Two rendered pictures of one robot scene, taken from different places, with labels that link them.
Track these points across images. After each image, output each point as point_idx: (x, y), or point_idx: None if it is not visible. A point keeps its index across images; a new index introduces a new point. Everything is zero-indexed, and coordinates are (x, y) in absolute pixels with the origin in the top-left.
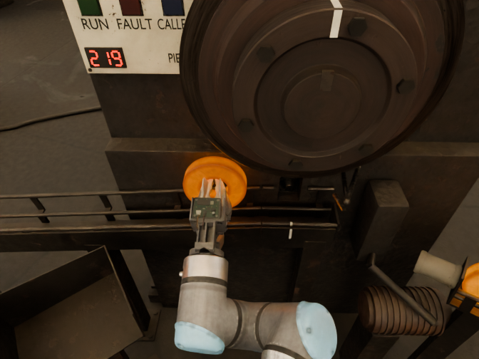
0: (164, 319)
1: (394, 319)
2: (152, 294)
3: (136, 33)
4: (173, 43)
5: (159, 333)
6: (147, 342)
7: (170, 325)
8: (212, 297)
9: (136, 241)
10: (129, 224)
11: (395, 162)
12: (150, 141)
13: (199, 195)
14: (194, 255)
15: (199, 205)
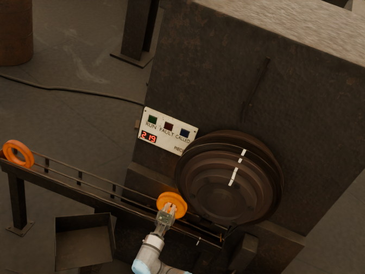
0: (107, 262)
1: None
2: None
3: (165, 135)
4: (178, 144)
5: (101, 269)
6: (93, 272)
7: (109, 268)
8: (153, 255)
9: (121, 214)
10: (120, 204)
11: (259, 229)
12: (150, 171)
13: (163, 208)
14: (152, 235)
15: (162, 215)
